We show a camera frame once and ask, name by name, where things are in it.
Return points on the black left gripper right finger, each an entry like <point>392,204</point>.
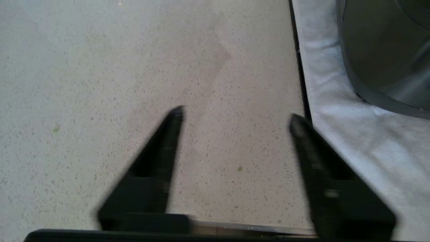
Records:
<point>342,208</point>

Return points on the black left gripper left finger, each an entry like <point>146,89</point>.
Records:
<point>147,198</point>

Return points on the white cloth mat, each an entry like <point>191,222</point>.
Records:
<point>386,161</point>

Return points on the black rice cooker body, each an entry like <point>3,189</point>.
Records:
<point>386,60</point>

